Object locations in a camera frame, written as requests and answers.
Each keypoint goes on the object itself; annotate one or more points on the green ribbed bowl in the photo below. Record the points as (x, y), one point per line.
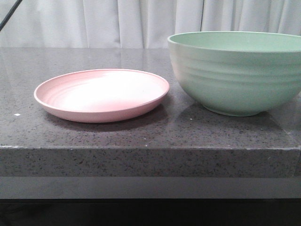
(237, 73)

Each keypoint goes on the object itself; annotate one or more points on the pink plate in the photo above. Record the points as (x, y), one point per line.
(102, 95)

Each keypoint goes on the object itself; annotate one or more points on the white curtain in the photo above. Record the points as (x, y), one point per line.
(140, 23)

